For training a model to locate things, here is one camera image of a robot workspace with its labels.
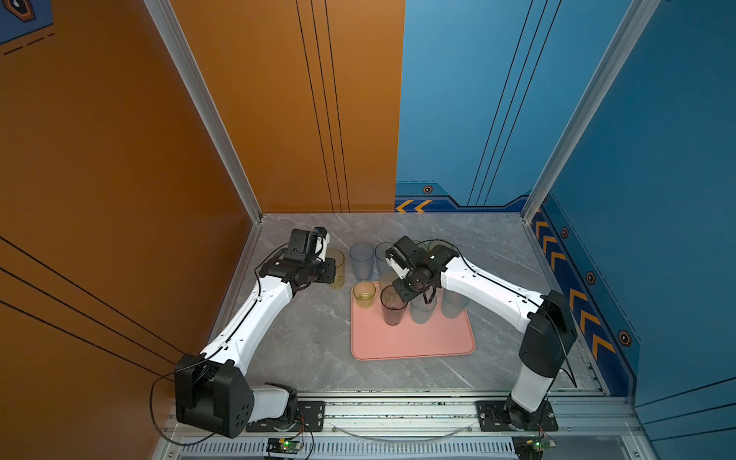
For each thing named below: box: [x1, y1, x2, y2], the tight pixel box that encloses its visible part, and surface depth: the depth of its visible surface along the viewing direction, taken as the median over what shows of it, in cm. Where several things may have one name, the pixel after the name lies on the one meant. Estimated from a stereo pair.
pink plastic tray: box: [350, 281, 477, 361], surface depth 90 cm
